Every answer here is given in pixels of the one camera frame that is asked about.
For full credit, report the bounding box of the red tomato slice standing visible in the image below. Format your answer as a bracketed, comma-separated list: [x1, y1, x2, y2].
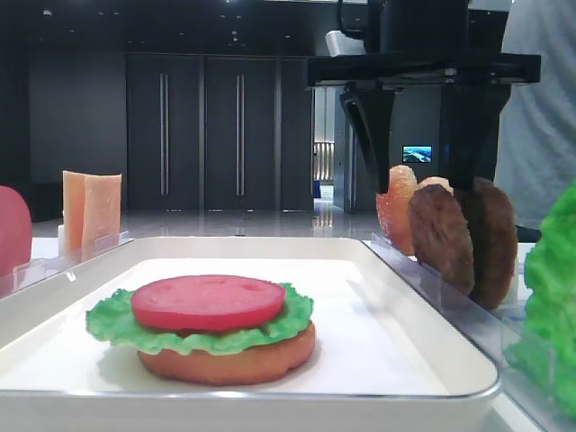
[0, 185, 32, 277]

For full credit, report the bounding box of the sesame bun slice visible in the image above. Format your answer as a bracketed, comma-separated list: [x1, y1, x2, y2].
[417, 176, 454, 194]
[376, 165, 418, 256]

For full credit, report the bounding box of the clear acrylic rack left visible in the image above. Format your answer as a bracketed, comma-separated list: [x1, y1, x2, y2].
[1, 231, 131, 299]

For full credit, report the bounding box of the small wall display screen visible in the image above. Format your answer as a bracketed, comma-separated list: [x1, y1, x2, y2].
[402, 146, 432, 164]

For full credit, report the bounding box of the orange cheese slice rear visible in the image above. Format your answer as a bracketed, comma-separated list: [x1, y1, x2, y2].
[62, 171, 86, 254]

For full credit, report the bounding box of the brown meat patty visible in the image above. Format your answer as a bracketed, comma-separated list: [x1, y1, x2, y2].
[455, 177, 518, 310]
[408, 184, 474, 295]

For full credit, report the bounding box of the brown meat patty rear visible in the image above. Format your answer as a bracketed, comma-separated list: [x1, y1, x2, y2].
[455, 177, 518, 310]

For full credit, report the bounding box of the sesame bun slice far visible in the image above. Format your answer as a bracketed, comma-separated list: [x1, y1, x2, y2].
[376, 165, 418, 256]

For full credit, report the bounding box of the dark double door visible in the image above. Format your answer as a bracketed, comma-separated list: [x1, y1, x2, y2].
[127, 54, 313, 211]

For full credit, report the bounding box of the green lettuce leaf on bun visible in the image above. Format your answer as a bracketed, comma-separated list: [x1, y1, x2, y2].
[85, 283, 314, 356]

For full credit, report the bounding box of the brown meat patty front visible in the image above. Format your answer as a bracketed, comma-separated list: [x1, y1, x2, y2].
[408, 184, 474, 295]

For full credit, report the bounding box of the white rectangular tray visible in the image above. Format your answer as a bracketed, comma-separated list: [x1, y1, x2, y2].
[1, 237, 500, 431]

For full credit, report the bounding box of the sesame bun slice near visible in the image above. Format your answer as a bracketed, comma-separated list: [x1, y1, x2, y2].
[417, 176, 454, 194]

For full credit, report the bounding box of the red tomato slice on burger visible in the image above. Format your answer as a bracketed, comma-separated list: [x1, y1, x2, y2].
[130, 274, 286, 332]

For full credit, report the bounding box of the orange cheese slice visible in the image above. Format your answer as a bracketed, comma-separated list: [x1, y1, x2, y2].
[82, 175, 122, 261]
[62, 171, 86, 254]

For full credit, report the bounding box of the green lettuce leaf standing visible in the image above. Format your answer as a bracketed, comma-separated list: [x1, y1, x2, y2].
[505, 184, 575, 419]

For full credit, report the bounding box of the orange cheese slice front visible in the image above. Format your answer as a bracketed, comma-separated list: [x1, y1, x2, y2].
[82, 175, 122, 261]

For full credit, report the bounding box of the bottom burger bun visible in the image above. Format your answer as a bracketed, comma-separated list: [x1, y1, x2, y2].
[137, 322, 316, 386]

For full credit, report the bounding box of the clear acrylic rack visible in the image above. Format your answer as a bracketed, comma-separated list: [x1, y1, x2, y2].
[365, 234, 575, 431]
[1, 231, 131, 299]

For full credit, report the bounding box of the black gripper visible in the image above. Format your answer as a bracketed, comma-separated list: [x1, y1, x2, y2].
[307, 1, 541, 194]

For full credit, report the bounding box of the clear acrylic rack right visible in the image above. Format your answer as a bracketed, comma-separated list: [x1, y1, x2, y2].
[365, 234, 575, 431]

